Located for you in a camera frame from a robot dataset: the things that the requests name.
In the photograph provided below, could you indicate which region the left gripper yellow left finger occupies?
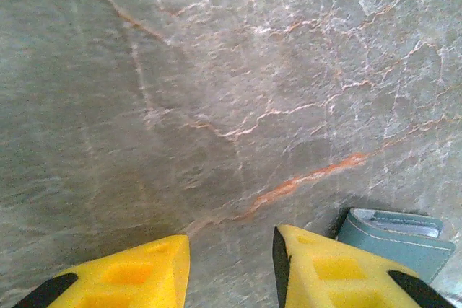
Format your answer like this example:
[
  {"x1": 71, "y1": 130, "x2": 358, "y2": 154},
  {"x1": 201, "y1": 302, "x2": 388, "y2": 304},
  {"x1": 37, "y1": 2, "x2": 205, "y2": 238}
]
[{"x1": 14, "y1": 234, "x2": 191, "y2": 308}]

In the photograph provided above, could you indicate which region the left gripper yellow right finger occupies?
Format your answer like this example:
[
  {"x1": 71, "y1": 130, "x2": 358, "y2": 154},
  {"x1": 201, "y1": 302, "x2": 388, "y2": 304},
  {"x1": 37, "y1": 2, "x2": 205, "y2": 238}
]
[{"x1": 272, "y1": 224, "x2": 456, "y2": 308}]

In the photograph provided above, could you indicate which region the blue leather card holder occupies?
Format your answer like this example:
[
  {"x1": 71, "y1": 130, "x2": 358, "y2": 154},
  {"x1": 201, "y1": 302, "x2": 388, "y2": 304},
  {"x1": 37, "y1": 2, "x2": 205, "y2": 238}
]
[{"x1": 337, "y1": 206, "x2": 458, "y2": 286}]

